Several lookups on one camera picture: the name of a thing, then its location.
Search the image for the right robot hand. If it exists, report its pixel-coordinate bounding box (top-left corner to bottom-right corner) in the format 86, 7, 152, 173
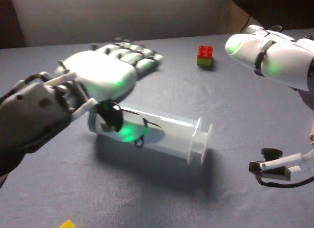
225, 24, 314, 93

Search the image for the black cable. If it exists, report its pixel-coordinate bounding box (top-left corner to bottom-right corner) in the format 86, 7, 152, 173
239, 16, 251, 34

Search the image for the red and green toy brick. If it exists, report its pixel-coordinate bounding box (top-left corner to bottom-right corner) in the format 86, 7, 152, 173
197, 45, 214, 70

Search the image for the large clear plastic syringe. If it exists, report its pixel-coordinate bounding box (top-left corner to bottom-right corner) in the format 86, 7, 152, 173
87, 102, 213, 166

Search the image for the yellow toy block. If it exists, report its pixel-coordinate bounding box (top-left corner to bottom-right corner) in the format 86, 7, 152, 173
58, 220, 76, 228

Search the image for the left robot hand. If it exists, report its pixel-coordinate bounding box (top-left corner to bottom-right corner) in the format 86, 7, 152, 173
54, 37, 164, 148

